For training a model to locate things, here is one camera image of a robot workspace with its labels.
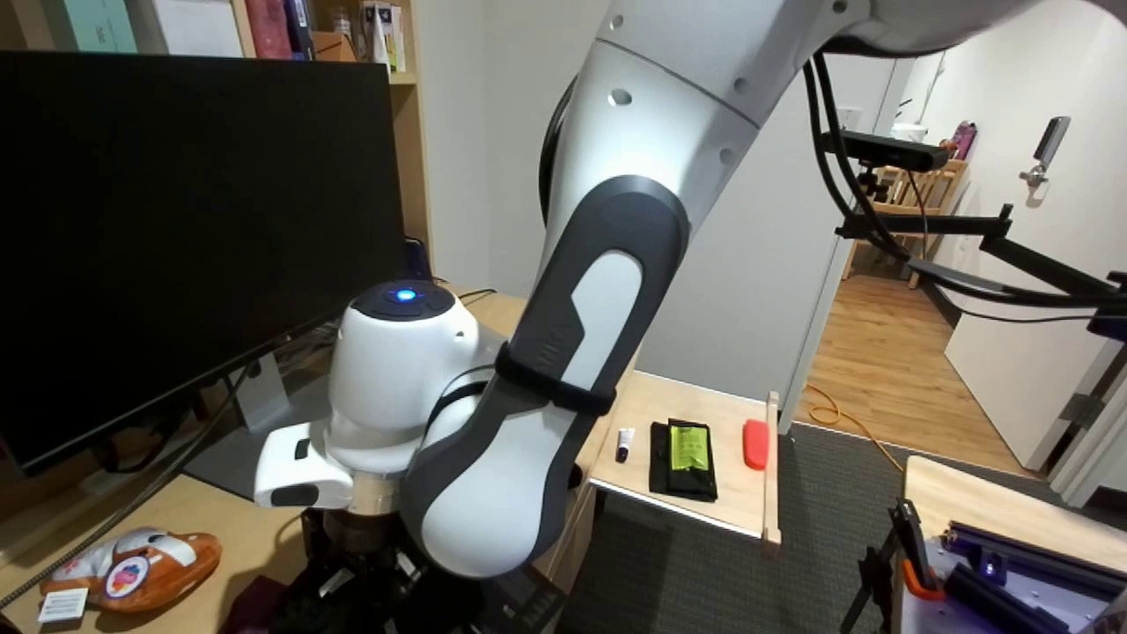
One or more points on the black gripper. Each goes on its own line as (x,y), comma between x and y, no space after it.
(354,552)

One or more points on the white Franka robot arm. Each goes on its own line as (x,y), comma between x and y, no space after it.
(609,294)

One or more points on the brown oval tray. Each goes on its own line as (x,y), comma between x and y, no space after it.
(143,572)

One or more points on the dark blue cup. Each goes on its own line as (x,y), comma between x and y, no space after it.
(418,266)

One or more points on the small white lip balm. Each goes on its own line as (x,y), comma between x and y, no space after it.
(625,441)

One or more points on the small white card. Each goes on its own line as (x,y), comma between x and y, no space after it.
(61,603)

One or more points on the light wooden side table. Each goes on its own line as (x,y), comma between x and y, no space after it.
(658,406)

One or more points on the green pack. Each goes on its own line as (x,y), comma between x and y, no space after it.
(688,447)

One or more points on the gray carpet mat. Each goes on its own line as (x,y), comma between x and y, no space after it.
(707,575)

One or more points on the black computer monitor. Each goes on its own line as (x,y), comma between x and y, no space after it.
(179,233)

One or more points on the red oblong case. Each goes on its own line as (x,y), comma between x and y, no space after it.
(754,447)

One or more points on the brown wooden piece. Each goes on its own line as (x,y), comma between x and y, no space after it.
(336,49)

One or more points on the white box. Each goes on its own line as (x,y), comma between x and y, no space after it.
(195,23)

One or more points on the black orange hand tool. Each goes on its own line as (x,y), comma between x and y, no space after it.
(910,552)

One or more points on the green box on shelf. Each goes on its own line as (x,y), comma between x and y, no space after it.
(101,23)

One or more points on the small wooden table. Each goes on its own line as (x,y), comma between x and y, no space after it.
(1010,507)

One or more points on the purple plastic bin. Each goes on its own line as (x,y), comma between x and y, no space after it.
(1022,575)

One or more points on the wooden chair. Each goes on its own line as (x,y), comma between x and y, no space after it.
(928,195)

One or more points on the white cabinet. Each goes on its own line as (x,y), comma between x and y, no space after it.
(1022,374)

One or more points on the black stereo camera bar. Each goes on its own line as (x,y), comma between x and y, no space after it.
(882,150)

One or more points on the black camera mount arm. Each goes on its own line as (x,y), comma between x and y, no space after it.
(1033,266)

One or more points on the wall intercom handset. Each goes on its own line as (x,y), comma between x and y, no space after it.
(1049,141)

